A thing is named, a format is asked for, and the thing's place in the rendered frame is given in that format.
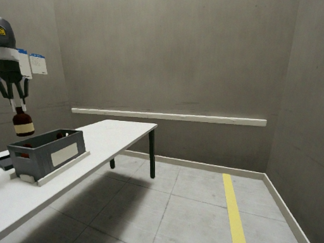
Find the brown glass bottle with cream label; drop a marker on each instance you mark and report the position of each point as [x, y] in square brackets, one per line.
[23, 123]

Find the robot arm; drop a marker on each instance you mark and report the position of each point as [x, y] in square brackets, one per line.
[8, 50]

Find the grey plastic crate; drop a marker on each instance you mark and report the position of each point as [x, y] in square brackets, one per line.
[46, 155]

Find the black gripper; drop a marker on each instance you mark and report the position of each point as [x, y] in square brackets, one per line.
[10, 72]

